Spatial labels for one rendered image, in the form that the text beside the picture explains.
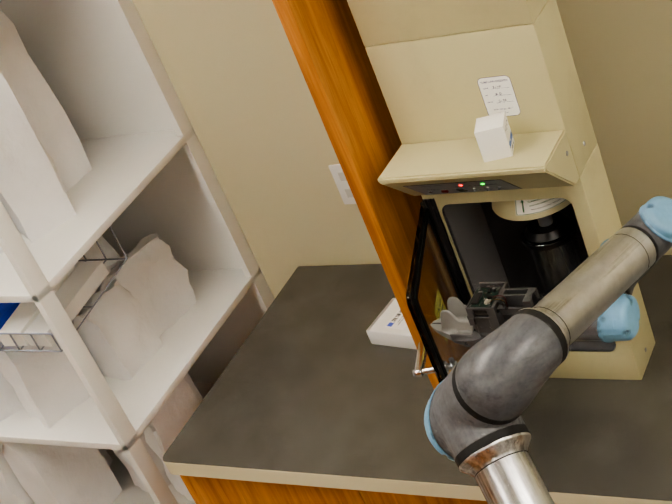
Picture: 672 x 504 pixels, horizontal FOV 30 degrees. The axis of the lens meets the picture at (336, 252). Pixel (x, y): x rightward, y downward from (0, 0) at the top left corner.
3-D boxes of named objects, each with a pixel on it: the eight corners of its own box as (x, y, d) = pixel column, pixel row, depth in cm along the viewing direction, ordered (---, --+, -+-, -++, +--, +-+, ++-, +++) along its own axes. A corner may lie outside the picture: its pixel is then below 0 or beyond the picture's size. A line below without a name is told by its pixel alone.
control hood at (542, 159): (417, 188, 234) (400, 143, 229) (581, 177, 217) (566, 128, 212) (393, 224, 226) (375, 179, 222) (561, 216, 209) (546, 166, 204)
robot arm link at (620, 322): (646, 313, 203) (634, 353, 198) (582, 314, 209) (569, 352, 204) (633, 279, 199) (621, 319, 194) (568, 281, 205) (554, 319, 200)
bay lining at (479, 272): (531, 273, 269) (483, 134, 251) (649, 270, 255) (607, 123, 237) (493, 348, 252) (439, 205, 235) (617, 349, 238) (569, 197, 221)
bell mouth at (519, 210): (509, 170, 247) (501, 147, 244) (595, 164, 237) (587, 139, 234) (479, 223, 235) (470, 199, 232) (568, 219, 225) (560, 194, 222)
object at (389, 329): (398, 310, 289) (392, 297, 287) (455, 316, 279) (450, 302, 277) (371, 344, 282) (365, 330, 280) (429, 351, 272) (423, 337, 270)
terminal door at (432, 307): (487, 362, 253) (425, 201, 234) (479, 469, 229) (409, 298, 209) (483, 363, 254) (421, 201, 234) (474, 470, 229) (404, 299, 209)
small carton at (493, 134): (486, 147, 216) (476, 118, 213) (514, 141, 215) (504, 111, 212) (484, 162, 212) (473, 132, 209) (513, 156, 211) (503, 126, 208)
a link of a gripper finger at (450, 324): (423, 303, 216) (471, 303, 211) (434, 330, 219) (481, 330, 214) (416, 315, 214) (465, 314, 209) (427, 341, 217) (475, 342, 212)
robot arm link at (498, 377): (469, 339, 168) (655, 175, 196) (439, 376, 177) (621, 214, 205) (531, 401, 166) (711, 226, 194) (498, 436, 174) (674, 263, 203)
